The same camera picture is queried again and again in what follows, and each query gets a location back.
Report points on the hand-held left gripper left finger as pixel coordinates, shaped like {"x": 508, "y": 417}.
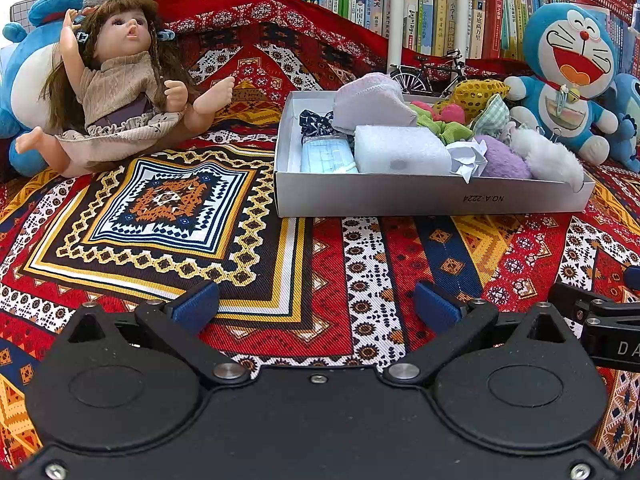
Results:
{"x": 196, "y": 306}

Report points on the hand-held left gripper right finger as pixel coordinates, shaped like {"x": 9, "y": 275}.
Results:
{"x": 434, "y": 306}

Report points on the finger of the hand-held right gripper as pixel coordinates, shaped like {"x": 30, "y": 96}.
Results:
{"x": 633, "y": 278}
{"x": 575, "y": 297}

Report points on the white cardboard box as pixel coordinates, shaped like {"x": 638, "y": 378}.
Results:
{"x": 400, "y": 197}

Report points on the white fluffy plush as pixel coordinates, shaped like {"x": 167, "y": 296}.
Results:
{"x": 550, "y": 160}

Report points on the white paper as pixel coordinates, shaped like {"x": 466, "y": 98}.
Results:
{"x": 465, "y": 157}

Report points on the purple fluffy plush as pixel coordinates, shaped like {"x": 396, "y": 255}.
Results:
{"x": 500, "y": 160}

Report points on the green scrunchie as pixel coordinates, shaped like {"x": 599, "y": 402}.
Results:
{"x": 450, "y": 132}

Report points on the blue face mask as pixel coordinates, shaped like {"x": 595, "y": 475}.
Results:
{"x": 325, "y": 157}

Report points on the light purple cloth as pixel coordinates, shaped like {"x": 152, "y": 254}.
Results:
{"x": 370, "y": 105}

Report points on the navy patterned scrunchie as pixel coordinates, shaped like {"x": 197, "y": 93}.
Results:
{"x": 315, "y": 122}

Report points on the gold sequin bow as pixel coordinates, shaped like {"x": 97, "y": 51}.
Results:
{"x": 475, "y": 91}

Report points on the red patterned blanket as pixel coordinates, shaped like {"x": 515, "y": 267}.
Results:
{"x": 150, "y": 270}

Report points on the black binder clip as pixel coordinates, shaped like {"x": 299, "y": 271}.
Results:
{"x": 559, "y": 136}

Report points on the blue alien plush toy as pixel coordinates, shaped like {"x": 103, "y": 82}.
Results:
{"x": 627, "y": 110}

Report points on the miniature black bicycle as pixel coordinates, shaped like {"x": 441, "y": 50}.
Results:
{"x": 407, "y": 80}

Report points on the long-haired doll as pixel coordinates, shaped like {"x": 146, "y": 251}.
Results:
{"x": 115, "y": 90}

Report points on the blue cat plush toy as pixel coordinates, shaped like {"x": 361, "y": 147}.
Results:
{"x": 565, "y": 35}

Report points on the blue round plush toy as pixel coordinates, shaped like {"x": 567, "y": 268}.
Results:
{"x": 20, "y": 85}

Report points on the white pipe rack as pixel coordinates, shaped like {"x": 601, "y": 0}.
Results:
{"x": 395, "y": 20}

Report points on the row of books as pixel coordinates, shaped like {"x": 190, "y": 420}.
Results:
{"x": 435, "y": 15}

